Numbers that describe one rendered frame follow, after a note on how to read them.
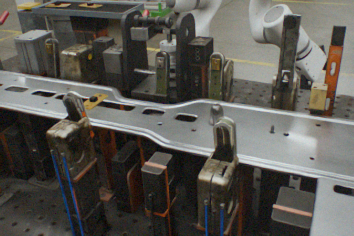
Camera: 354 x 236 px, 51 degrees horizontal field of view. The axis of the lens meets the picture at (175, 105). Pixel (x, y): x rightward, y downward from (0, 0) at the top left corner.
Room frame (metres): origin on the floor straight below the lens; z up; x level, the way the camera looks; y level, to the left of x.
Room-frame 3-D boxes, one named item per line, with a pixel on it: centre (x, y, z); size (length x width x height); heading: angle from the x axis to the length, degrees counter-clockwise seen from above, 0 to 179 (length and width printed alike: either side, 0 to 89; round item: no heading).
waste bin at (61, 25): (3.89, 1.05, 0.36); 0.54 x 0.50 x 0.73; 151
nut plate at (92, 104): (0.87, 0.22, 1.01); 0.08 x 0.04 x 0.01; 154
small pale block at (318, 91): (0.75, -0.33, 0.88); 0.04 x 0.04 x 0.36; 65
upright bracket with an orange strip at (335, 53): (0.77, -0.36, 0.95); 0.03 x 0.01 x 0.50; 65
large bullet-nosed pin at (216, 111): (0.73, -0.09, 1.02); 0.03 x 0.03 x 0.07
